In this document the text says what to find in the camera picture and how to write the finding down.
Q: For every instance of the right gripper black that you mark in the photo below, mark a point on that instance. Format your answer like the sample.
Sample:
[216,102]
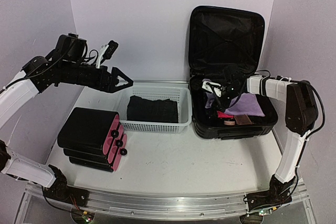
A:
[220,104]

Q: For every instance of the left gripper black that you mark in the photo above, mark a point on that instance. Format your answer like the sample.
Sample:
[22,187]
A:
[112,80]

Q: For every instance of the purple shirt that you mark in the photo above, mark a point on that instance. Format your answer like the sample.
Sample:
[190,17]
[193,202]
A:
[247,103]

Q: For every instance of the small red item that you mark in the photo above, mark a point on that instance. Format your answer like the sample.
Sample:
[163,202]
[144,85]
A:
[222,115]

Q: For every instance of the small round pink tin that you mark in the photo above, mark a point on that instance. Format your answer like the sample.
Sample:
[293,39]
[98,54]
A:
[230,122]

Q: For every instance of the black jeans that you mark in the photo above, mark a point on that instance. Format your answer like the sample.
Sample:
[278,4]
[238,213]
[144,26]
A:
[144,110]

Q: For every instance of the white perforated plastic basket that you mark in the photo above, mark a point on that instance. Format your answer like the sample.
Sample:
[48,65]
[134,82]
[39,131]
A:
[179,94]

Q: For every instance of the black ribbed hard suitcase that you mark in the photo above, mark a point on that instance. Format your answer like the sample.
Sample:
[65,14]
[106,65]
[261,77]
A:
[224,49]

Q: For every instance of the black pink small suitcase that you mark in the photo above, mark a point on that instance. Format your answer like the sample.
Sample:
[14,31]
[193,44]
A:
[93,138]

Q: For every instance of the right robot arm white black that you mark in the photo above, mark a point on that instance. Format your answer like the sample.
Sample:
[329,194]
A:
[301,112]

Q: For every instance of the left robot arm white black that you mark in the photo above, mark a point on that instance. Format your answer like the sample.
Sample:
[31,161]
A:
[30,135]

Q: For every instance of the brown leather wallet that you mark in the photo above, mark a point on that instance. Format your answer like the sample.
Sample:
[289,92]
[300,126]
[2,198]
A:
[243,120]

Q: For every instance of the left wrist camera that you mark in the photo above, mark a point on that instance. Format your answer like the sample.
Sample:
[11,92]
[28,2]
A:
[71,47]

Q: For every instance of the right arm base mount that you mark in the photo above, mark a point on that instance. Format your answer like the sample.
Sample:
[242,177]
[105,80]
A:
[278,194]

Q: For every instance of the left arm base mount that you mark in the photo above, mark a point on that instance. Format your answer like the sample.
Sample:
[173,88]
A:
[62,192]

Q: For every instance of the aluminium front rail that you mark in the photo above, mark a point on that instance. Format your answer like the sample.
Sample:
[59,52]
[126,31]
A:
[187,207]

